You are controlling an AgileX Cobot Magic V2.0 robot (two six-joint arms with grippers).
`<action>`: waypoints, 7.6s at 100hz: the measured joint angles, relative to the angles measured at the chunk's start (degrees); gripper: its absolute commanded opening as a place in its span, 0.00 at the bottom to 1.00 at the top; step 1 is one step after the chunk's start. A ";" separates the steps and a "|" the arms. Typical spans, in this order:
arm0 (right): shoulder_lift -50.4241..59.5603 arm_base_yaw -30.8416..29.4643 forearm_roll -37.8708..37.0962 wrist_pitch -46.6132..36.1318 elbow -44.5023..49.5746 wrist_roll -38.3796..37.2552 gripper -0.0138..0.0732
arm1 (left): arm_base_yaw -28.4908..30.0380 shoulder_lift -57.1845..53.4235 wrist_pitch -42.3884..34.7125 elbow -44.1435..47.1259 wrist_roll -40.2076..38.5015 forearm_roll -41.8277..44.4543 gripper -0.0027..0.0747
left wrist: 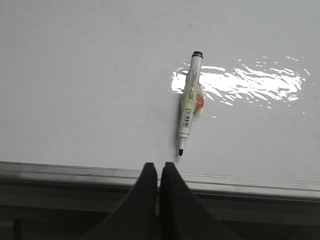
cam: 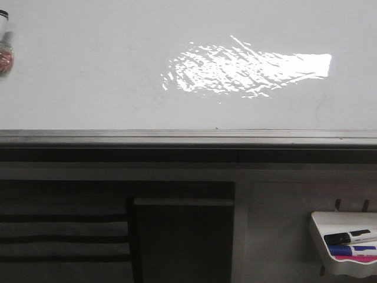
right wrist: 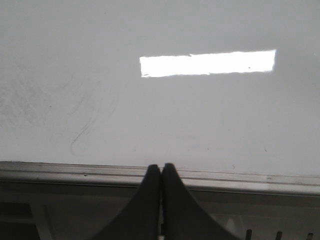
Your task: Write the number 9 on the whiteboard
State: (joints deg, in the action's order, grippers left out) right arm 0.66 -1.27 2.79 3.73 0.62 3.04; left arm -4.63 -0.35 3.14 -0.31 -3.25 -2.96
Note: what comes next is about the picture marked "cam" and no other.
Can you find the white whiteboard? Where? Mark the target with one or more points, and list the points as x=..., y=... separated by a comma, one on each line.
x=191, y=65

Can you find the dark panel with white top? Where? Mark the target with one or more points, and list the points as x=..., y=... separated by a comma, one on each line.
x=186, y=243

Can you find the white plastic marker tray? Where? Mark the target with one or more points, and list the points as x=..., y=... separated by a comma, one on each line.
x=326, y=223

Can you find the black left tray hook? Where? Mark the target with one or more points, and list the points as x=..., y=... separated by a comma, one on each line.
x=337, y=205

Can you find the black tray hook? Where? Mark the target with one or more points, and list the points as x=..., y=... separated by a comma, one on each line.
x=365, y=205
x=337, y=205

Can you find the grey striped fabric organizer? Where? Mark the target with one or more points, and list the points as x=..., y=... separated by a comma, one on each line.
x=65, y=232

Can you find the blue capped marker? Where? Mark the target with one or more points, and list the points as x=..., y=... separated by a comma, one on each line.
x=344, y=250

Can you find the black right tray hook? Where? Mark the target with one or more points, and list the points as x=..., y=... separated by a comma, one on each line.
x=365, y=205

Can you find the black capped marker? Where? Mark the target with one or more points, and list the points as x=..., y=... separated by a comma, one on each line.
x=351, y=237

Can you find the pink marker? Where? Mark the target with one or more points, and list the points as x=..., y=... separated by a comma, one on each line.
x=364, y=259

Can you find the aluminium whiteboard tray rail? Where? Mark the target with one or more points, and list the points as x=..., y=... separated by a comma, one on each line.
x=190, y=139

